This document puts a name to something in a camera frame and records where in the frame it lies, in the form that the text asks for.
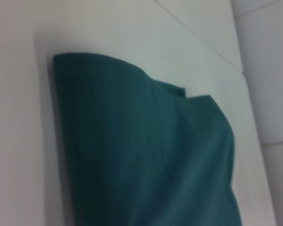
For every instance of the teal FREE print t-shirt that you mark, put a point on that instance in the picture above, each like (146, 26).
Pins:
(143, 153)

